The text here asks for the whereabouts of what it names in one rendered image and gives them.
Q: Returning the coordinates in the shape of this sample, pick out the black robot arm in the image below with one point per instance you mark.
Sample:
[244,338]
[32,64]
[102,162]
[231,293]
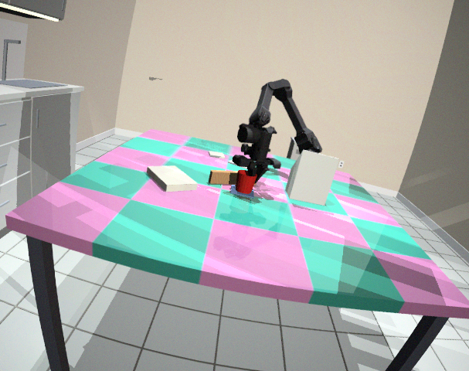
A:
[255,133]

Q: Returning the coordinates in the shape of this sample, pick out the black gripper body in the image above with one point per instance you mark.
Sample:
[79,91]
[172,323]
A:
[259,156]

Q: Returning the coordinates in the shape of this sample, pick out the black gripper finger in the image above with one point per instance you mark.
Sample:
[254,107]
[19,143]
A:
[260,172]
[251,171]

